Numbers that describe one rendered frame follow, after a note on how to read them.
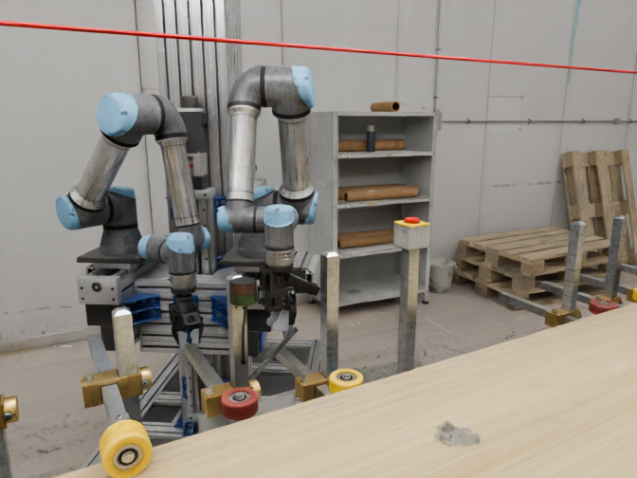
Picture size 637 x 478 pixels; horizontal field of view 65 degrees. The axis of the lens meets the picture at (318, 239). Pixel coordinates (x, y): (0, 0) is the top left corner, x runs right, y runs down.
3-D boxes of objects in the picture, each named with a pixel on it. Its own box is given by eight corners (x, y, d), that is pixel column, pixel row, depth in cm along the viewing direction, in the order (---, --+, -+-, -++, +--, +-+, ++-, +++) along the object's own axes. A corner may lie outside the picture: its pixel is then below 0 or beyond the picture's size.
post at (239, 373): (233, 456, 127) (226, 273, 116) (246, 451, 128) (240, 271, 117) (238, 464, 124) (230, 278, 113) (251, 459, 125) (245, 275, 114)
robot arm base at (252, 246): (243, 247, 184) (242, 220, 182) (283, 248, 183) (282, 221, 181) (232, 258, 170) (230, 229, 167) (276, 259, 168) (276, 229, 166)
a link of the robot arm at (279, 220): (296, 203, 133) (292, 209, 125) (296, 244, 136) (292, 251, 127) (266, 203, 134) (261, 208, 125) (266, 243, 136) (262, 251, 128)
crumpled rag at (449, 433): (427, 438, 96) (427, 428, 95) (439, 421, 101) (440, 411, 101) (474, 454, 91) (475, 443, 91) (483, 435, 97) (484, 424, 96)
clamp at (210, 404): (201, 408, 121) (200, 389, 119) (253, 394, 127) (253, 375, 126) (208, 419, 116) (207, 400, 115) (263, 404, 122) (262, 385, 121)
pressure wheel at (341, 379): (325, 425, 118) (326, 380, 115) (332, 407, 125) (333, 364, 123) (359, 430, 116) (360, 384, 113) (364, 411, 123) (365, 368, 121)
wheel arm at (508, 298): (498, 302, 203) (498, 291, 202) (503, 300, 204) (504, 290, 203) (601, 341, 166) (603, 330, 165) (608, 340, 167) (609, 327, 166)
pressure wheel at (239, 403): (218, 436, 114) (215, 390, 111) (251, 426, 117) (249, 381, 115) (229, 456, 107) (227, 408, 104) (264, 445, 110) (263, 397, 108)
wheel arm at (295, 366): (269, 355, 155) (269, 342, 154) (279, 353, 157) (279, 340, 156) (344, 429, 118) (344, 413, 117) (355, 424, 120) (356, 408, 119)
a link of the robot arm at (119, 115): (105, 231, 174) (171, 113, 144) (63, 240, 162) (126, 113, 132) (88, 205, 176) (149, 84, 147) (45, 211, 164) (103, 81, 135)
